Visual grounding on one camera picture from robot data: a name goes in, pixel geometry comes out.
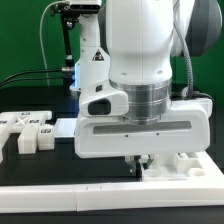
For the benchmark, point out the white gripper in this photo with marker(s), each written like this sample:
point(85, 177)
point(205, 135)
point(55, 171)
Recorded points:
point(183, 128)

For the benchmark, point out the white chair seat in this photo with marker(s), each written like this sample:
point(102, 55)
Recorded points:
point(177, 166)

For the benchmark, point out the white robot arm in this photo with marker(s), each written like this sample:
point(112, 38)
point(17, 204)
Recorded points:
point(131, 113)

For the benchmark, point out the white L-shaped fence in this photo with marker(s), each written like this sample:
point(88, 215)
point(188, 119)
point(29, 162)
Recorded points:
point(196, 191)

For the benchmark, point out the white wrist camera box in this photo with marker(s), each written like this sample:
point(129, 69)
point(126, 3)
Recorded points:
point(103, 100)

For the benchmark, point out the white marker base plate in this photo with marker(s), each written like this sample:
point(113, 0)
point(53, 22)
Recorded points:
point(65, 128)

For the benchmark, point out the black camera on stand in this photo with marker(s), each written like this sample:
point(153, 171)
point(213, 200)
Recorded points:
point(84, 13)

